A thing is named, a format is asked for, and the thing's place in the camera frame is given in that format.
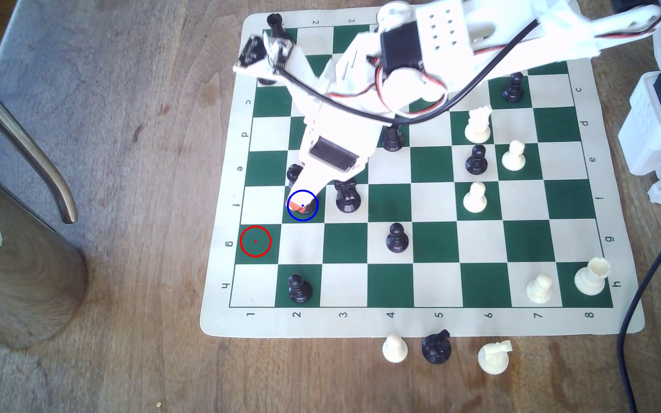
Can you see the black wrist camera board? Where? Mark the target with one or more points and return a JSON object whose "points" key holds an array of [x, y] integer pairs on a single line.
{"points": [[253, 51]]}

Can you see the white chess rook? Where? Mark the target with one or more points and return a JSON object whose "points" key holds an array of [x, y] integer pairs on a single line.
{"points": [[590, 279]]}

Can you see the black chess knight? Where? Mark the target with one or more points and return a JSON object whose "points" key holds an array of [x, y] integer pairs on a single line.
{"points": [[347, 199], [436, 350]]}

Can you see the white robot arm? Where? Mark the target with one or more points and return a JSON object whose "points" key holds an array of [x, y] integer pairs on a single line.
{"points": [[479, 26]]}

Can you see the black chess pawn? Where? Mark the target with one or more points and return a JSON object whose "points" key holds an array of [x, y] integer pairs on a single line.
{"points": [[299, 291], [397, 241], [477, 163], [514, 90]]}

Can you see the black chess rook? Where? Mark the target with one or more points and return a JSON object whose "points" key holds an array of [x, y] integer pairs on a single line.
{"points": [[275, 23], [392, 141]]}

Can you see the white chess pawn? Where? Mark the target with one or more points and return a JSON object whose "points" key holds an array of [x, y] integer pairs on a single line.
{"points": [[395, 350], [514, 159], [474, 201], [539, 291]]}

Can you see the white chess knight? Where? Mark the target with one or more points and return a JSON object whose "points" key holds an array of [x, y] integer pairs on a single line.
{"points": [[478, 127], [493, 359]]}

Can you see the green and white chess mat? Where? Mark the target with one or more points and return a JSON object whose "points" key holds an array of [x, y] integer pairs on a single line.
{"points": [[434, 287]]}

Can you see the black chess king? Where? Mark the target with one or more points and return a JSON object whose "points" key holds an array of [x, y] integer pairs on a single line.
{"points": [[294, 173]]}

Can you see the stainless steel kettle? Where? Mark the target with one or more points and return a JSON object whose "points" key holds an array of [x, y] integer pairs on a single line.
{"points": [[15, 275]]}

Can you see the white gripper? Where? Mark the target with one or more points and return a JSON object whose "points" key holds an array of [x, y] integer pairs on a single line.
{"points": [[333, 153]]}

